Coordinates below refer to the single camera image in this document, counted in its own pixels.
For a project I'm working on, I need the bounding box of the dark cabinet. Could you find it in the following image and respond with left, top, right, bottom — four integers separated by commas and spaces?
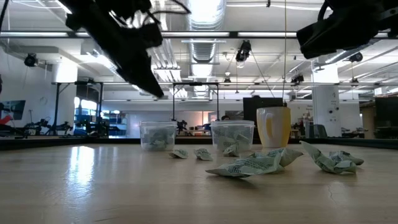
374, 96, 398, 140

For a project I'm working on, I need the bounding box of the black right camera cable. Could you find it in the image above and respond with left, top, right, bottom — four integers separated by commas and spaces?
317, 0, 332, 21

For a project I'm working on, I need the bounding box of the black hanging camera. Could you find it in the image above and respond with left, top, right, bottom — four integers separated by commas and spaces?
24, 52, 39, 68
235, 39, 252, 63
348, 51, 364, 63
290, 73, 305, 86

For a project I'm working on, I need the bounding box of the black frame bar with lights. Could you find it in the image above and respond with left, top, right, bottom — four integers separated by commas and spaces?
0, 30, 398, 39

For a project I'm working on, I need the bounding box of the thin hanging cable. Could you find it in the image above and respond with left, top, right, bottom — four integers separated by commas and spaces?
283, 0, 287, 106

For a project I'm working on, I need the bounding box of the black camera cable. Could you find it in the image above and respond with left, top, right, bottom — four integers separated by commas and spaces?
317, 0, 332, 21
149, 0, 192, 16

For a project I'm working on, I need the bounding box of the black metal frame stand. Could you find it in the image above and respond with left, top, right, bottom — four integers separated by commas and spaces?
51, 80, 105, 138

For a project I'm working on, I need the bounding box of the white pillar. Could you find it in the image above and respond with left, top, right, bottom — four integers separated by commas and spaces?
312, 63, 342, 138

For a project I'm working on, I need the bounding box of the clear plastic container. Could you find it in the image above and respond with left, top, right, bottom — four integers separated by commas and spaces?
210, 119, 256, 153
139, 120, 178, 152

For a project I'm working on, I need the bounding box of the black monitor panel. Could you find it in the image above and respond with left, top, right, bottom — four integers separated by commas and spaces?
243, 95, 284, 138

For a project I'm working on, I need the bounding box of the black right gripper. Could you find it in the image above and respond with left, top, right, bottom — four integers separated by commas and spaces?
297, 6, 398, 60

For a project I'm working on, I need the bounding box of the silver ventilation duct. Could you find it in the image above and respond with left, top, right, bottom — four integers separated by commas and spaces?
183, 0, 228, 97

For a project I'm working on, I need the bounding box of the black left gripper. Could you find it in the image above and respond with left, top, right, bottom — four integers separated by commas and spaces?
65, 9, 165, 98

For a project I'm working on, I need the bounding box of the white mug orange inside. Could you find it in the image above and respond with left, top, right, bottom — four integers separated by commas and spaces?
256, 106, 292, 149

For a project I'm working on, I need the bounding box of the black left camera cable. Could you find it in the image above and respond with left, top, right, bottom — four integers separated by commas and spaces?
149, 0, 192, 16

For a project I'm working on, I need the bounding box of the black metal frame rig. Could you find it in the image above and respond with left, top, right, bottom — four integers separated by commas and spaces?
172, 81, 220, 123

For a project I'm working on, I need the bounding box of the black metal table frame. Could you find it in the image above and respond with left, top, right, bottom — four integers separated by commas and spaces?
0, 136, 398, 151

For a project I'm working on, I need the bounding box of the dark flat screen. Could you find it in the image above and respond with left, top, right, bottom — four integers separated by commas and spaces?
0, 100, 27, 121

